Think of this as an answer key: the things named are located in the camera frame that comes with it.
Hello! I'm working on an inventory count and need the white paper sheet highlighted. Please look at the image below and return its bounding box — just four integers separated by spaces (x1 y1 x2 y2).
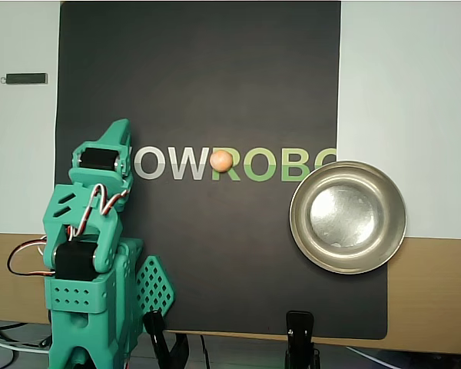
336 0 461 241
0 0 61 234

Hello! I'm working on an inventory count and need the black hanging cable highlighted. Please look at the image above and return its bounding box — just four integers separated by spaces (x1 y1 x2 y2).
198 334 213 369

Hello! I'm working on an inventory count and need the black floor cable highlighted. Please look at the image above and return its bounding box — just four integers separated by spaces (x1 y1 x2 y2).
0 319 28 335

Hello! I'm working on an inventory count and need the white thin cable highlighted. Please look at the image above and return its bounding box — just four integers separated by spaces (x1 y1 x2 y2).
345 344 386 367

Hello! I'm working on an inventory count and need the black USB stick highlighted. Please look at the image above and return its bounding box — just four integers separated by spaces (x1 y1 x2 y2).
0 72 49 86

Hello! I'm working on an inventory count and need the black table clamp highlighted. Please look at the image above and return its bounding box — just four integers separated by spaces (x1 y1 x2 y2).
142 310 191 369

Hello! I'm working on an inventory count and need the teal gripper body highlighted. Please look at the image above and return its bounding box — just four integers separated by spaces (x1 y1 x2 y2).
68 141 134 193

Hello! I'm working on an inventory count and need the white floor cable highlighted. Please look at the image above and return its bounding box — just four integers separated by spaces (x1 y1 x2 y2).
0 334 53 351

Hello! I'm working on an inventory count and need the orange ball with black base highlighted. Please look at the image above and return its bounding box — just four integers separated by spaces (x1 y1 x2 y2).
210 150 232 173

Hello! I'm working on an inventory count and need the black mat with WOWROBO print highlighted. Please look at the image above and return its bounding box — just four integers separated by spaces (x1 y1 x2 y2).
48 1 389 341

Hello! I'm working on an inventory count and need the metal bowl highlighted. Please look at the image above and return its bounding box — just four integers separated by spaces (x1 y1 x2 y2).
289 160 408 275

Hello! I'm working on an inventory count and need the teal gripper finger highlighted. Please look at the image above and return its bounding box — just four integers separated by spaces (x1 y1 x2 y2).
117 144 135 193
99 118 134 147

